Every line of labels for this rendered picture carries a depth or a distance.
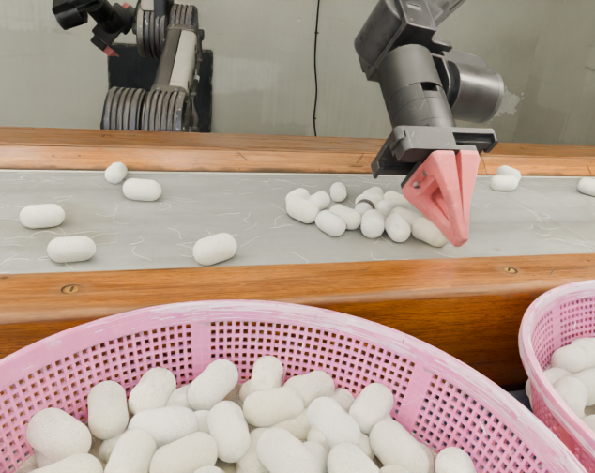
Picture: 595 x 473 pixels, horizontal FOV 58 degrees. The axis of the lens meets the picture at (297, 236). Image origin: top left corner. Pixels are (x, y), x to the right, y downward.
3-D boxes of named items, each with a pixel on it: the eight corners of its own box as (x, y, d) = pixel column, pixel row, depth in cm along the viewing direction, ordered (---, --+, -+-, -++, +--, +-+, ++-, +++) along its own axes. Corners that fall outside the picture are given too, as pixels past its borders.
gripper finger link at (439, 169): (532, 223, 44) (495, 132, 48) (457, 225, 42) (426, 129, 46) (486, 258, 50) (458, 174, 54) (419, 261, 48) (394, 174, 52)
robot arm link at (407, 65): (364, 72, 56) (392, 31, 52) (418, 83, 59) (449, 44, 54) (378, 125, 53) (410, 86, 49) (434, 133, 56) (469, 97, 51)
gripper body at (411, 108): (502, 144, 48) (478, 82, 51) (401, 142, 45) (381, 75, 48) (465, 184, 54) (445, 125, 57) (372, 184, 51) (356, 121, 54)
